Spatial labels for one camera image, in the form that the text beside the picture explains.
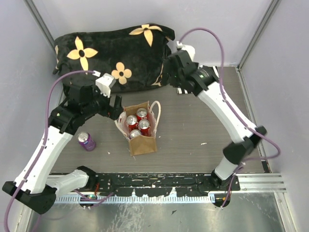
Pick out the black white striped cloth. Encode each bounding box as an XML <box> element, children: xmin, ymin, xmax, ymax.
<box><xmin>177</xmin><ymin>65</ymin><xmax>220</xmax><ymax>97</ymax></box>

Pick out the red cola can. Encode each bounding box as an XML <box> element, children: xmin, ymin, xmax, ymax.
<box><xmin>138</xmin><ymin>119</ymin><xmax>151</xmax><ymax>137</ymax></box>
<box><xmin>126</xmin><ymin>115</ymin><xmax>138</xmax><ymax>132</ymax></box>
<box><xmin>136</xmin><ymin>108</ymin><xmax>148</xmax><ymax>122</ymax></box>

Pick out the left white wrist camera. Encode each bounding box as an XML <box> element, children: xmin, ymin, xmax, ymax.
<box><xmin>95</xmin><ymin>73</ymin><xmax>116</xmax><ymax>98</ymax></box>

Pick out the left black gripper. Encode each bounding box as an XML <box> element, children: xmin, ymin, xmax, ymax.
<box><xmin>84</xmin><ymin>83</ymin><xmax>124</xmax><ymax>120</ymax></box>

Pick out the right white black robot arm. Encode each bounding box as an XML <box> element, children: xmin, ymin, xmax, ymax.
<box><xmin>162</xmin><ymin>50</ymin><xmax>267</xmax><ymax>190</ymax></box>

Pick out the white slotted cable duct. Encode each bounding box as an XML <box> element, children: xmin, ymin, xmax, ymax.
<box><xmin>55</xmin><ymin>194</ymin><xmax>215</xmax><ymax>204</ymax></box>

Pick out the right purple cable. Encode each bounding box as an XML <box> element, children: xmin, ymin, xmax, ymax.
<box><xmin>178</xmin><ymin>28</ymin><xmax>282</xmax><ymax>161</ymax></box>

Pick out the purple soda can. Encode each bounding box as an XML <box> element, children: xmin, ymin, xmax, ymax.
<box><xmin>77</xmin><ymin>131</ymin><xmax>96</xmax><ymax>151</ymax></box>
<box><xmin>129</xmin><ymin>129</ymin><xmax>142</xmax><ymax>139</ymax></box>

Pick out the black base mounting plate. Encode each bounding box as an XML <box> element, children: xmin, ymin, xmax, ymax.
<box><xmin>77</xmin><ymin>173</ymin><xmax>240</xmax><ymax>198</ymax></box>

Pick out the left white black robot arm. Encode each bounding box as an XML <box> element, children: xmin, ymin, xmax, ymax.
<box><xmin>2</xmin><ymin>85</ymin><xmax>124</xmax><ymax>215</ymax></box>

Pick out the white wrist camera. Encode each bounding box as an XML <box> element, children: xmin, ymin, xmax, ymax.
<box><xmin>176</xmin><ymin>41</ymin><xmax>196</xmax><ymax>61</ymax></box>
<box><xmin>95</xmin><ymin>73</ymin><xmax>116</xmax><ymax>98</ymax></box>

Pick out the brown canvas bag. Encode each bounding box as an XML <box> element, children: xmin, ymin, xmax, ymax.
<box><xmin>115</xmin><ymin>101</ymin><xmax>161</xmax><ymax>156</ymax></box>

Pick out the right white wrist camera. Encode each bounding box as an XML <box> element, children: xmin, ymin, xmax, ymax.
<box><xmin>176</xmin><ymin>41</ymin><xmax>196</xmax><ymax>61</ymax></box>

